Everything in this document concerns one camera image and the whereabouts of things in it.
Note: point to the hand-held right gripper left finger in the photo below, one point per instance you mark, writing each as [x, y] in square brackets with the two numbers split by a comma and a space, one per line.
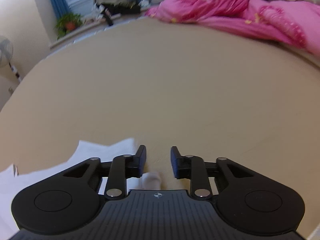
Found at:
[141, 160]

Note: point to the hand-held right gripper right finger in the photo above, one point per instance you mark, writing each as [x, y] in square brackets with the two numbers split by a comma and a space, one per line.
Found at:
[175, 160]

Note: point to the white garment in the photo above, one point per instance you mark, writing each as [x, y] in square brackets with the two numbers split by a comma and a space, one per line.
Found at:
[37, 180]

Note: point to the tan blanket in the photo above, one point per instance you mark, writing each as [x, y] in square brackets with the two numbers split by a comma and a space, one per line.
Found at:
[162, 85]

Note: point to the white power strip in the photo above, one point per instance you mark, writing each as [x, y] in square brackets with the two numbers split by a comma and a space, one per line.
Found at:
[15, 72]

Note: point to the potted green plant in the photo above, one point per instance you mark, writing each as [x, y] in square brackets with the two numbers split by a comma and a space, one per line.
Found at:
[68, 22]

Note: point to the pink duvet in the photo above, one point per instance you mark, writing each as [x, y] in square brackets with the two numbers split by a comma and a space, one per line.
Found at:
[225, 7]

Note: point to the white standing fan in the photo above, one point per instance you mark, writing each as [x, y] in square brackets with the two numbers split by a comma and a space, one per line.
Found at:
[5, 51]

